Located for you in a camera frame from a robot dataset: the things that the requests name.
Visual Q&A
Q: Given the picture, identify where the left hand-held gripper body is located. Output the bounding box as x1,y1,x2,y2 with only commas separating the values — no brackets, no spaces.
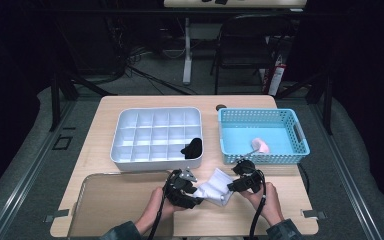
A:
164,167,199,210

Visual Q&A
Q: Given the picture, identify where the bundle of floor cables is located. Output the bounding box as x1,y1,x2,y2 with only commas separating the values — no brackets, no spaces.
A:
106,16,199,96

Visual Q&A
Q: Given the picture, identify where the pink sock pair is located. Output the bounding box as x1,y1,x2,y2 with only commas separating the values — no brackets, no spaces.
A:
250,137,270,155

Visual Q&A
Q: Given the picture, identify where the red and white canister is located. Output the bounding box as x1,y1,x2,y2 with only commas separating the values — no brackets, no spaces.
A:
262,54,287,97

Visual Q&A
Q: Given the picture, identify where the person's right hand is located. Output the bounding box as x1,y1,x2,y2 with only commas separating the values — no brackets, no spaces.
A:
240,181,285,228

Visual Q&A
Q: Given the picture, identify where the grey metal table bracket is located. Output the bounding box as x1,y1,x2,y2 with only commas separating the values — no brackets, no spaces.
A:
301,209,328,220
43,208,70,224

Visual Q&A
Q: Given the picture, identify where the transparent box lid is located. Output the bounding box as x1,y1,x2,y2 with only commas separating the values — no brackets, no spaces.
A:
67,170,176,239

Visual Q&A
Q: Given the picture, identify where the person's left hand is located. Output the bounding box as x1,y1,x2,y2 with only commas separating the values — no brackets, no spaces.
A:
145,186,189,222

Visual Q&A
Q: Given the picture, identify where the grey metal floor rail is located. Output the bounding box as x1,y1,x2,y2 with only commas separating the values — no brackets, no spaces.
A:
0,99,78,240
308,103,384,240

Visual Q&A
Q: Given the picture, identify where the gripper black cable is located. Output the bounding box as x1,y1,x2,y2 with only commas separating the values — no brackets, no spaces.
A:
145,170,183,240
248,168,268,240

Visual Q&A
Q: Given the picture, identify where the black metal frame stand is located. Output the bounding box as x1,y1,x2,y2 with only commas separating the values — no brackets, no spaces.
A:
274,69,335,136
48,71,118,132

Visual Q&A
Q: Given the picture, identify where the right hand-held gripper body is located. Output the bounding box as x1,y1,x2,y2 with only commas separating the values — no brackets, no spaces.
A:
231,148,267,194

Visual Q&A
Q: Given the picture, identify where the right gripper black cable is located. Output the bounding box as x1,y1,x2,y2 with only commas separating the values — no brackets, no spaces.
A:
248,168,268,240

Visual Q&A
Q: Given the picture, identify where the white desk leg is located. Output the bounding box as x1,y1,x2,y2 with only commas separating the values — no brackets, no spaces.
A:
182,17,194,86

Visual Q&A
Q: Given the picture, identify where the blue perforated plastic basket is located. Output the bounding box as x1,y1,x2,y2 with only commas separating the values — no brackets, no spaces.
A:
217,107,312,166

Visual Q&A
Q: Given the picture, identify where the white compartment storage box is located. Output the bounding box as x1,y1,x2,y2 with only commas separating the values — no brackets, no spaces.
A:
109,106,204,171

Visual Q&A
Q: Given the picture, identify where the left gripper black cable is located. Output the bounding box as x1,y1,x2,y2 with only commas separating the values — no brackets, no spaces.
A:
145,170,183,240

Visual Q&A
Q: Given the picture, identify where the black folding chair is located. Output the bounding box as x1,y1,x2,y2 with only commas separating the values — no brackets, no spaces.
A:
209,13,295,96

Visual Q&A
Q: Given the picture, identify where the white sock pair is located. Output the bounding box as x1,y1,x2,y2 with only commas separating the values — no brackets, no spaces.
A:
191,167,235,207

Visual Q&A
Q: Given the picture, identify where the black sock pair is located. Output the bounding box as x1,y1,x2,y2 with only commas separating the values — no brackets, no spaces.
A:
180,137,204,160

